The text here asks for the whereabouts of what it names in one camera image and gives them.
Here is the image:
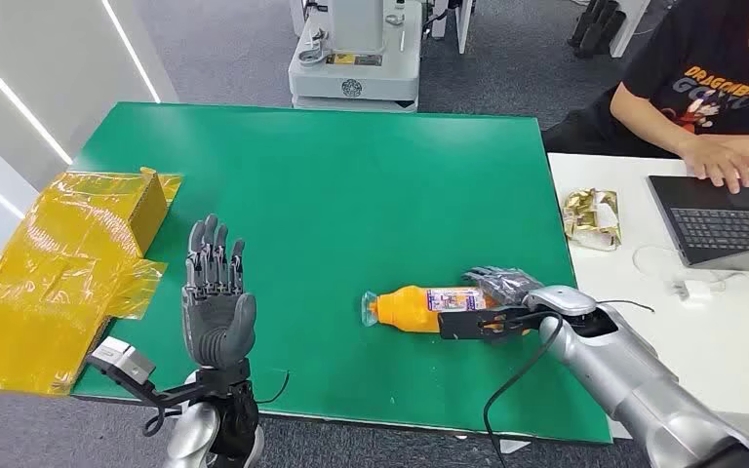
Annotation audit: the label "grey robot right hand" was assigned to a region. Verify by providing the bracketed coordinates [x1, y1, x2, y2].
[461, 265, 545, 309]

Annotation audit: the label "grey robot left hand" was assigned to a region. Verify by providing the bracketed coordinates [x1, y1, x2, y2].
[181, 214, 257, 371]

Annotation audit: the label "orange plastic bottle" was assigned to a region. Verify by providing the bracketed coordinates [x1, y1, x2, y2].
[361, 285, 501, 334]

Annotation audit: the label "crumpled gold foil wrapper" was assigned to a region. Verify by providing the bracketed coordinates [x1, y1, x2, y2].
[562, 188, 622, 252]

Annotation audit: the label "yellow film-wrapped cardboard box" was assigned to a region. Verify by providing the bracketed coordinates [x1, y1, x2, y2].
[0, 166, 183, 397]

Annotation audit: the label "green table board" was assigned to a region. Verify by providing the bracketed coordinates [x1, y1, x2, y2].
[70, 101, 613, 446]

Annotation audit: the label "white power adapter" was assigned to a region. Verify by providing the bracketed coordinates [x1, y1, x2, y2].
[671, 279, 713, 303]

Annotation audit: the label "white desk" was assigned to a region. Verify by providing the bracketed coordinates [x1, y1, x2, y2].
[547, 152, 749, 453]

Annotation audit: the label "dark grey laptop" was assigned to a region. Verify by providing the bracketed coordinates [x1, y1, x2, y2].
[647, 174, 749, 274]

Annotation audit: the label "person's right hand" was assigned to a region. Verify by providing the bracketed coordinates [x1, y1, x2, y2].
[678, 136, 749, 195]

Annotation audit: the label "black chair legs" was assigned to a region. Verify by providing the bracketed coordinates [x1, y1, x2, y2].
[568, 0, 628, 59]

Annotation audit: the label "person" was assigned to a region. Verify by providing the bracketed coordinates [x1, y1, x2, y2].
[542, 0, 749, 195]

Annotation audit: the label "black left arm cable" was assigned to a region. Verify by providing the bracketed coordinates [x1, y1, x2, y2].
[256, 370, 291, 407]

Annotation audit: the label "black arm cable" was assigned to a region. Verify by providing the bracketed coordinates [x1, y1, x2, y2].
[481, 298, 656, 468]
[256, 370, 291, 407]

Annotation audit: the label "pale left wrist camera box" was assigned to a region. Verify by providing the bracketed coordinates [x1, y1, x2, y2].
[90, 335, 157, 385]

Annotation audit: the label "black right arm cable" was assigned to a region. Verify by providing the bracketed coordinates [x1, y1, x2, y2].
[481, 298, 656, 468]

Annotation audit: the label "thin white cable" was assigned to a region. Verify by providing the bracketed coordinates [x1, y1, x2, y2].
[631, 244, 747, 292]

